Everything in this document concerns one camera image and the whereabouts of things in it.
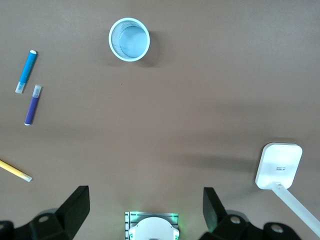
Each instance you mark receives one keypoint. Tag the white desk lamp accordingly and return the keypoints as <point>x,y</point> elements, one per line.
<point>277,162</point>

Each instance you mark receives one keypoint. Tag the yellow marker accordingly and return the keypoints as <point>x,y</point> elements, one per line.
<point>12,170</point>

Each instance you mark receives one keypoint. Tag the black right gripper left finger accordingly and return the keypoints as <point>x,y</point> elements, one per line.
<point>72,215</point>

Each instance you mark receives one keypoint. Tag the light blue plastic cup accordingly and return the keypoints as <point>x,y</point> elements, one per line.
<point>130,40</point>

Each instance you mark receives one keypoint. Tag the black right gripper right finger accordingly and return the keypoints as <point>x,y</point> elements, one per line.
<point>217,220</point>

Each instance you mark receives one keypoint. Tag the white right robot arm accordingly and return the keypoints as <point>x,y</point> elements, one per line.
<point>152,230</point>

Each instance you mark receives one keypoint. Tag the purple marker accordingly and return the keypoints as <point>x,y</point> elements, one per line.
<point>32,107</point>

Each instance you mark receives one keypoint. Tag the blue marker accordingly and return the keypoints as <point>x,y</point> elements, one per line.
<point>27,67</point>

